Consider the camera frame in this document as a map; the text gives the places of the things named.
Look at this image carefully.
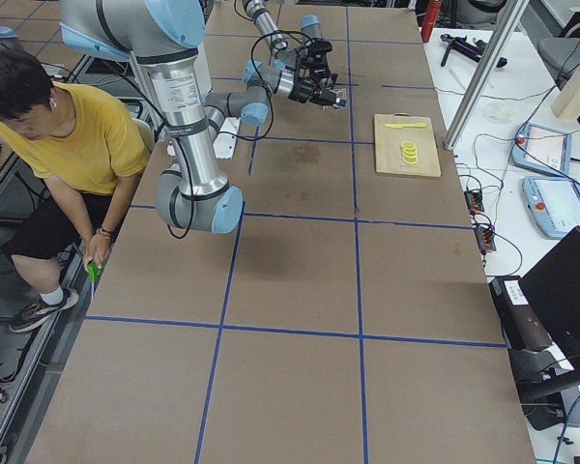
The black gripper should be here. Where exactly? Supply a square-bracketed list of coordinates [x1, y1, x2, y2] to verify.
[297, 41, 337, 86]
[289, 79, 335, 107]

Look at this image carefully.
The small glass beaker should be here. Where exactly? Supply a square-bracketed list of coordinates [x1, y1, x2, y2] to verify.
[332, 88, 347, 110]

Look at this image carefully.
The steel jigger measuring cup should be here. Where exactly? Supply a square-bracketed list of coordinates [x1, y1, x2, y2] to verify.
[320, 74, 336, 90]

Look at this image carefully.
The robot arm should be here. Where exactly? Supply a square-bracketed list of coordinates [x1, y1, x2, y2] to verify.
[242, 1, 337, 102]
[60, 1, 346, 234]

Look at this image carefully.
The yellow plastic knife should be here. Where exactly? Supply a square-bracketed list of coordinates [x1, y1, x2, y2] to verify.
[384, 122, 428, 130]

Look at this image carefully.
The bamboo cutting board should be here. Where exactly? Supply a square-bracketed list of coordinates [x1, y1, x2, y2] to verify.
[373, 114, 441, 178]

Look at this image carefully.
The lemon slice front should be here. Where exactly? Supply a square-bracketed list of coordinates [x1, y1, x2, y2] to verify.
[402, 155, 419, 165]

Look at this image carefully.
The red cylinder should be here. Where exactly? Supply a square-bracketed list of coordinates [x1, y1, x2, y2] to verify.
[420, 0, 442, 44]

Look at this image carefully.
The person in yellow shirt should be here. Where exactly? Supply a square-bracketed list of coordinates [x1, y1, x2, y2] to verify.
[0, 43, 150, 333]

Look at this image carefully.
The far teach pendant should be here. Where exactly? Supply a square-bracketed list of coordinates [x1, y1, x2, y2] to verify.
[511, 123, 571, 176]

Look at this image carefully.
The teach pendant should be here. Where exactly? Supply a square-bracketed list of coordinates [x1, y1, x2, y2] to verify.
[522, 176, 580, 240]
[511, 123, 571, 176]

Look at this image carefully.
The grey office chair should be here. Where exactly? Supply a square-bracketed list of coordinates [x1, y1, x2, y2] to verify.
[536, 6, 580, 89]

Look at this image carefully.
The near teach pendant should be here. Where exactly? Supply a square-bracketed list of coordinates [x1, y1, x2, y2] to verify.
[522, 176, 580, 240]

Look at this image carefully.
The black desktop box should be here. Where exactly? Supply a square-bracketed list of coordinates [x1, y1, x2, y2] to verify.
[489, 275, 552, 353]

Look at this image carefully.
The black monitor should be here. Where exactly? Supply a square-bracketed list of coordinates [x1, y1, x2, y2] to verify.
[519, 226, 580, 357]

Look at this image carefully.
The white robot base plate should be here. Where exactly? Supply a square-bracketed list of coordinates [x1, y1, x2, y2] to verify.
[166, 115, 242, 160]

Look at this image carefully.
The black handled tool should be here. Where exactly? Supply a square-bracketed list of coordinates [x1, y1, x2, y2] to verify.
[440, 34, 488, 67]

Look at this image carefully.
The aluminium frame post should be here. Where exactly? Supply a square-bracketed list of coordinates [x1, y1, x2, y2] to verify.
[444, 0, 529, 150]

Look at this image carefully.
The green handled screwdriver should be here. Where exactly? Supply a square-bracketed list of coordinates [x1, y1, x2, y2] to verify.
[87, 260, 101, 300]

